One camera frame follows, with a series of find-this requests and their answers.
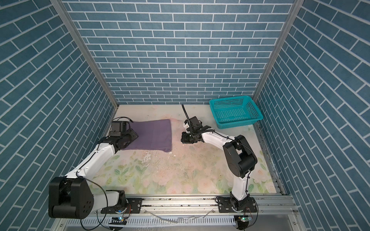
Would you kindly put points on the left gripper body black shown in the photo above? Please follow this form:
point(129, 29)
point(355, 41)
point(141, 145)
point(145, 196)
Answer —
point(128, 137)

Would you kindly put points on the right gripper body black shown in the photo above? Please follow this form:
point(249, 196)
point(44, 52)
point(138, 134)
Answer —
point(189, 138)

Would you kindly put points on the purple trousers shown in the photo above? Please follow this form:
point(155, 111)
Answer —
point(152, 135)

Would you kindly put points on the teal plastic basket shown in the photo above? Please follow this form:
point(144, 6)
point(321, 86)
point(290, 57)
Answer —
point(235, 111)

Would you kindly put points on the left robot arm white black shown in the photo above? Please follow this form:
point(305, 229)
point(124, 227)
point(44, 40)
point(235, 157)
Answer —
point(70, 196)

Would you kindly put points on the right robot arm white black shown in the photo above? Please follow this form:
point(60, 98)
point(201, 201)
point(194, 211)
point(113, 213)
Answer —
point(240, 159)

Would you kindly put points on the left circuit board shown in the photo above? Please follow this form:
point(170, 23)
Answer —
point(118, 221)

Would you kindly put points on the circuit board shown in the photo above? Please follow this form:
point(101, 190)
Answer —
point(118, 221)
point(243, 219)

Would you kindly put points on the white vent grille strip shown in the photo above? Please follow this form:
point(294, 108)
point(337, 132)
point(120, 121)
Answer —
point(168, 221)

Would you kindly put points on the right circuit board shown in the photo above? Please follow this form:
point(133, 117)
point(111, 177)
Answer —
point(243, 219)

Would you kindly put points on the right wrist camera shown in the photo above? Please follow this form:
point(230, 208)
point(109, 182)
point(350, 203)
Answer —
point(195, 125)

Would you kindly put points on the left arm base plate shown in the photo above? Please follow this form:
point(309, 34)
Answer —
point(130, 206)

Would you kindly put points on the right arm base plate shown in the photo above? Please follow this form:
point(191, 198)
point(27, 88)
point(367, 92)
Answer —
point(231, 204)

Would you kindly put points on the aluminium front rail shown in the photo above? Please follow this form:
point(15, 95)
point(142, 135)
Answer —
point(197, 205)

